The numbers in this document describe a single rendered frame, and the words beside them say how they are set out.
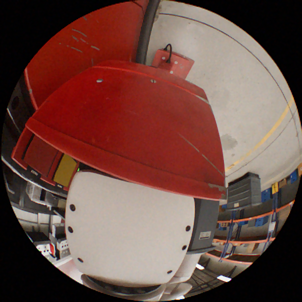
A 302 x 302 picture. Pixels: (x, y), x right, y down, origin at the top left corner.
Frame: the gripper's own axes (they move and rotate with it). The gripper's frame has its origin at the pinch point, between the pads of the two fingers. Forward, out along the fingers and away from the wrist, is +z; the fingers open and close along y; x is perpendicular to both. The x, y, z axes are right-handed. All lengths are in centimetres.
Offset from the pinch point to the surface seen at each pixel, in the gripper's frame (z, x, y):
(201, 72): 73, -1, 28
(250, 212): -70, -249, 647
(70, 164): -4.0, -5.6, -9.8
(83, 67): 14.0, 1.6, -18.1
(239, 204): -4, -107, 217
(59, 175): -6.5, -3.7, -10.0
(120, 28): 31.2, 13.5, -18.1
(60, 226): -32, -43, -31
